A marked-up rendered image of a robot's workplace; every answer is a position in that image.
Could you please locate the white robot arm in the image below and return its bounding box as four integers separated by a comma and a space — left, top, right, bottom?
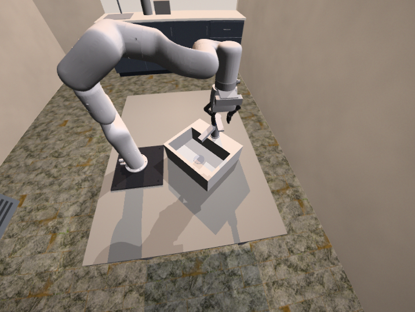
57, 19, 243, 173

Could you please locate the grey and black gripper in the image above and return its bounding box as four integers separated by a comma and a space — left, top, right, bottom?
203, 84, 241, 125

